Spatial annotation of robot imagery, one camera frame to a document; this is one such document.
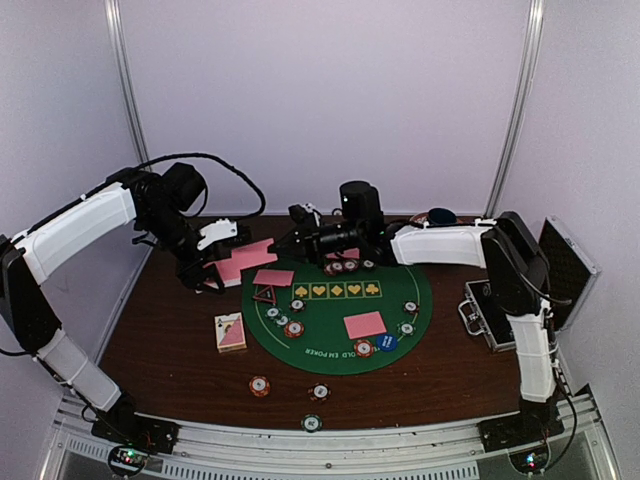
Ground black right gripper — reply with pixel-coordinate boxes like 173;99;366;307
270;211;365;269

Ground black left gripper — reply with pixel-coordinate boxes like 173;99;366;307
140;205;225;294

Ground red backed card gripper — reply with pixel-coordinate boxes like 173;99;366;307
253;269;295;287
230;238;278;271

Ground red 5 chip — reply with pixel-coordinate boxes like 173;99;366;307
284;321;304;338
324;261;343;276
354;339;375;358

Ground face down cards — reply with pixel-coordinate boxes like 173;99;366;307
343;311;387;340

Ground red chip stack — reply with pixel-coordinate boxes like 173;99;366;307
249;376;271;398

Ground brown 100 chip stack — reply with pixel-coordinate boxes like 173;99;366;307
307;383;331;402

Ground green 20 chip stack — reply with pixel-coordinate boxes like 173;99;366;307
301;414;323;433

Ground red backed card deck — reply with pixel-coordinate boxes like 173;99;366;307
204;257;242;288

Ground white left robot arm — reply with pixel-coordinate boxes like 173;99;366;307
1;156;238;444

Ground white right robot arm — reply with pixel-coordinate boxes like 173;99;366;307
268;180;559;442

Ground black red triangular dealer button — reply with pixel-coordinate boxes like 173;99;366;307
252;285;277;305

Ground playing card box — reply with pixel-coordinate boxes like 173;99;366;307
214;312;247;353

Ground round green poker mat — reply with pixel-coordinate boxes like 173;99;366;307
242;254;433;376

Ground patterned saucer plate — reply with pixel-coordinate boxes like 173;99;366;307
410;212;429;225

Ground blue small blind button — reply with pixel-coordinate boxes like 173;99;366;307
376;333;399;352

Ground dark blue mug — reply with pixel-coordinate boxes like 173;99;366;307
428;207;458;226

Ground aluminium poker chip case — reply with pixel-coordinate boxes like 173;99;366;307
458;216;600;352

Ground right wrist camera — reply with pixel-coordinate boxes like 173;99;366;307
288;202;322;230

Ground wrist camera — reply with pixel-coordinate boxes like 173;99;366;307
288;202;322;230
197;218;252;251

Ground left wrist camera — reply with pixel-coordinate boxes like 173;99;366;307
197;218;252;251

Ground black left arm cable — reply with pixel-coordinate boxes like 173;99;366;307
134;152;266;219

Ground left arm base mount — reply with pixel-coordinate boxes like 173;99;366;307
87;393;180;479

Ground left aluminium frame post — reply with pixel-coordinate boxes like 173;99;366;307
104;0;149;164

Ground aluminium frame post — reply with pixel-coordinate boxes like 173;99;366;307
483;0;546;217
104;0;149;164

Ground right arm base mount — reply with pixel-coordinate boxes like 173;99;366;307
478;398;565;476

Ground right aluminium frame post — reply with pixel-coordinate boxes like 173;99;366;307
483;0;546;217

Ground aluminium table front rail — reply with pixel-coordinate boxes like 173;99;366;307
36;395;621;479

